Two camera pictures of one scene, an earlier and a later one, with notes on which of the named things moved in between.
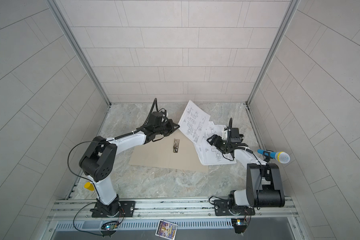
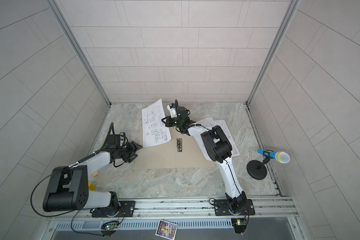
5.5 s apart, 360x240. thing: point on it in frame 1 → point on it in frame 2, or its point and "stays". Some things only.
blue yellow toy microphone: x=281 y=157 stays
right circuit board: x=240 y=225 stays
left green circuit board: x=110 y=225 stays
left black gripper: x=170 y=125 → x=132 y=148
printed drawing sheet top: x=194 y=121 → x=155 y=131
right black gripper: x=216 y=143 → x=170 y=123
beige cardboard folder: x=177 y=150 stays
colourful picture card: x=166 y=229 stays
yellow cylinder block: x=89 y=186 stays
